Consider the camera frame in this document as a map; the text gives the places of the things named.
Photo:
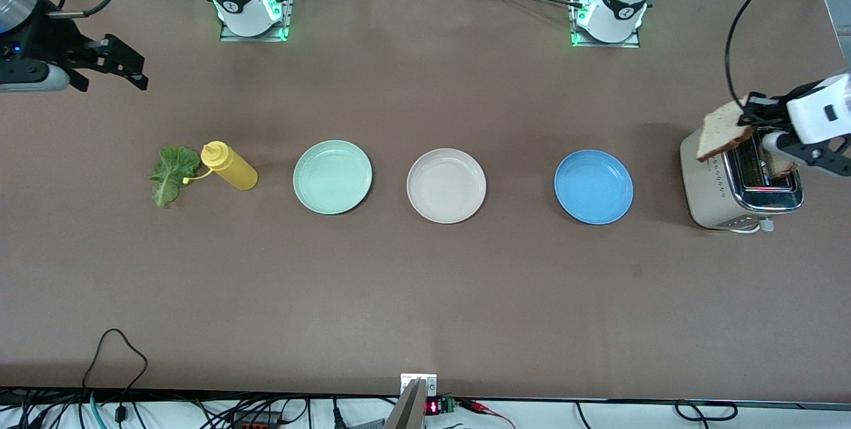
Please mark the beige chrome toaster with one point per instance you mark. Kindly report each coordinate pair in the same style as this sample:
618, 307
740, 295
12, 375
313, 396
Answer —
705, 189

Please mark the pale green plate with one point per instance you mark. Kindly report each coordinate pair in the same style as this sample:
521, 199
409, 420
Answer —
332, 177

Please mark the red clip lead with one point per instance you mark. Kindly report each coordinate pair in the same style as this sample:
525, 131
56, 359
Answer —
488, 410

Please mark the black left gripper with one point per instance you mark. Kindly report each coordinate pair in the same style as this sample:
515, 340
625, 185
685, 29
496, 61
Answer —
768, 112

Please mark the circuit board with red display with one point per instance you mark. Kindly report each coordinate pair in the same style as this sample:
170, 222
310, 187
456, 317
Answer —
439, 406

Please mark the yellow squeeze bottle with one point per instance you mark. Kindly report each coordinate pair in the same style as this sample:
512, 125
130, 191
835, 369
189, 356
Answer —
233, 168

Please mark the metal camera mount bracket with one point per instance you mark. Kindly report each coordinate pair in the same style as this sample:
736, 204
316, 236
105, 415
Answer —
419, 384

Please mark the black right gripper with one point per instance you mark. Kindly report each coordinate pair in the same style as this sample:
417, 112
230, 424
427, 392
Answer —
48, 38

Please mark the beige plate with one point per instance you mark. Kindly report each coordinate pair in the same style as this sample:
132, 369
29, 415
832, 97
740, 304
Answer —
446, 185

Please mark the blue plate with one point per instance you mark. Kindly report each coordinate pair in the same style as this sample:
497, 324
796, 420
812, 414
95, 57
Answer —
594, 187

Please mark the green lettuce leaf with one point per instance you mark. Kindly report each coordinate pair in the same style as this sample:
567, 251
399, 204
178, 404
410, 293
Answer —
174, 173

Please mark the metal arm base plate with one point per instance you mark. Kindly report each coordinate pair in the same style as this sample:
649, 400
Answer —
631, 44
287, 10

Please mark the brown bread slice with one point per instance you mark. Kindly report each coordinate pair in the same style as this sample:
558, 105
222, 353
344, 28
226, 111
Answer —
721, 133
781, 164

